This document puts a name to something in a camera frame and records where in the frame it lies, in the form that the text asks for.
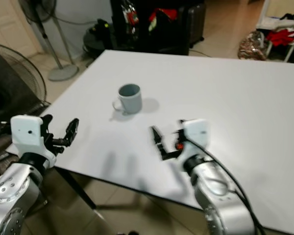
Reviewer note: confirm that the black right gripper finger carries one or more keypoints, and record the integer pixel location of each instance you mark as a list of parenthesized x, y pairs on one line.
[(158, 138), (182, 128)]

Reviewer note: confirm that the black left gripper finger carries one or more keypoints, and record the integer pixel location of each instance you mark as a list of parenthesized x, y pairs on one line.
[(72, 130), (47, 122)]

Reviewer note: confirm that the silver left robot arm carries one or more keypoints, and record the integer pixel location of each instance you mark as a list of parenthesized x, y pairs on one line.
[(14, 196)]

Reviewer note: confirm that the grey ceramic mug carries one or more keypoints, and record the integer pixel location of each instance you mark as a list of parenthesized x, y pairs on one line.
[(131, 99)]

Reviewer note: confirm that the large black floor fan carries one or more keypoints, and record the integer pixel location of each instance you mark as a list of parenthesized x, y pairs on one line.
[(10, 93)]

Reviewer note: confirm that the black table leg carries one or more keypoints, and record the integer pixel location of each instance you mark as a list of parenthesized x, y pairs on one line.
[(76, 188)]

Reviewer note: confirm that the black backpack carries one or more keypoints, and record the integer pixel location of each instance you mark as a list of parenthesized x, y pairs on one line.
[(98, 41)]

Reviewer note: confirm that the black cabinet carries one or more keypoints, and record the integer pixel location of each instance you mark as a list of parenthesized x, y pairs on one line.
[(147, 41)]

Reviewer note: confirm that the dark hard-shell suitcase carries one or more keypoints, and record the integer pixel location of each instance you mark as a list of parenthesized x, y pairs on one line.
[(195, 24)]

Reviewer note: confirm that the brown patterned bag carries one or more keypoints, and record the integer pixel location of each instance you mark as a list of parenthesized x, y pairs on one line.
[(252, 46)]

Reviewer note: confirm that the beige panelled door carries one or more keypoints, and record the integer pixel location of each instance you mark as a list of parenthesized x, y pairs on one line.
[(10, 19)]

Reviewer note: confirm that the red cloth with green tag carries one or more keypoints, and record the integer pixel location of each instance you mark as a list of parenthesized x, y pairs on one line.
[(162, 14)]

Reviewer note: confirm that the red and white hanging bag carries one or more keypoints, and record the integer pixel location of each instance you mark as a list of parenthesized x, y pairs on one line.
[(130, 15)]

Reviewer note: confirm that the crumpled red cloth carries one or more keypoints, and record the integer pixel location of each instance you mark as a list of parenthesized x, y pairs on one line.
[(281, 36)]

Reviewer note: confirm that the white rack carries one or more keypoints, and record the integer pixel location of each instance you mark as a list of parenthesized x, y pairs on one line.
[(277, 22)]

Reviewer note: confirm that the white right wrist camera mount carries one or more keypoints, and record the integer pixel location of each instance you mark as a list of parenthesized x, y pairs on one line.
[(196, 134)]

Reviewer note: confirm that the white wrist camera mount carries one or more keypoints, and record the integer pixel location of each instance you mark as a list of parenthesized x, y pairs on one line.
[(196, 134), (29, 134)]

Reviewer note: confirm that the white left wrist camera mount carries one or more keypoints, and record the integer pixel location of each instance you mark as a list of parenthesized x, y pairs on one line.
[(29, 134)]

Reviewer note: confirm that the grey pedestal fan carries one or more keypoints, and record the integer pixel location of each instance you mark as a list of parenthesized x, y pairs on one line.
[(63, 73)]

